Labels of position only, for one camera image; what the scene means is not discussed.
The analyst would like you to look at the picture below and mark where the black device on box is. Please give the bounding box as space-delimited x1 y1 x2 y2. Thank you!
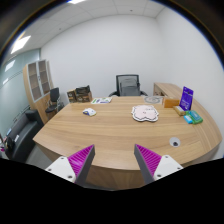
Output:
76 85 90 94

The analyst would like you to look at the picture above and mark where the round transparent coaster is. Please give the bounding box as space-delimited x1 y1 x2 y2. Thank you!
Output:
144 96 163 104

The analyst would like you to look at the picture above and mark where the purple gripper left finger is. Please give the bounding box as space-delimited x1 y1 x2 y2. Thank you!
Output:
46 145 95 186

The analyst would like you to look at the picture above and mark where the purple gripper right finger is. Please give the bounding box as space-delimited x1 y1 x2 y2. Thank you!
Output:
134 144 182 184

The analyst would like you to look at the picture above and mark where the black leather sofa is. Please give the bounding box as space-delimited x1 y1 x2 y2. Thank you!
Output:
5 109 44 163

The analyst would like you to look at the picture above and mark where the black small office chair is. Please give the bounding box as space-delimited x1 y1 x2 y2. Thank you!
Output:
45 87 64 113

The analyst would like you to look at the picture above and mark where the table cable grommet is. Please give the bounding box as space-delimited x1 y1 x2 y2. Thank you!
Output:
169 137 181 147

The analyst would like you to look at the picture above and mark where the grey mesh office chair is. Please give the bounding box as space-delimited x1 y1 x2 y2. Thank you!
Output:
109 74 146 96

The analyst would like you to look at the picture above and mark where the brown cardboard box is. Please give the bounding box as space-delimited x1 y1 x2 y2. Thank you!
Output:
67 89 92 103

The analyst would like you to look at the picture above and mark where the wooden glass-door cabinet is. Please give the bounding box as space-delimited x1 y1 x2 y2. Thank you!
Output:
23 60 53 124

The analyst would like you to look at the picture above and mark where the white blue computer mouse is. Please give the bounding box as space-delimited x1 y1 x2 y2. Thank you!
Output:
83 108 96 116

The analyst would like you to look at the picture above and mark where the green flat box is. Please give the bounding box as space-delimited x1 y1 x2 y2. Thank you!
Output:
186 110 203 124

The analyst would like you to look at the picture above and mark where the wooden side cabinet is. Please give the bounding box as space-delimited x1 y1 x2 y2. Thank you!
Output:
153 82 182 99

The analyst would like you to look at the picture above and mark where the blue small box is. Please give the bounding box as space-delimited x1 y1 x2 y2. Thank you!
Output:
184 115 193 124

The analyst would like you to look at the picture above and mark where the wooden tissue box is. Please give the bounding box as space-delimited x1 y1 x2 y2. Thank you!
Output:
163 97 180 108

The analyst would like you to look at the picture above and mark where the green white booklet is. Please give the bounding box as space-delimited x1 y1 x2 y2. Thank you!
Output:
91 97 112 104

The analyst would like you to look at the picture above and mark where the purple standing sign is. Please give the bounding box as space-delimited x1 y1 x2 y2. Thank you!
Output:
179 87 194 111

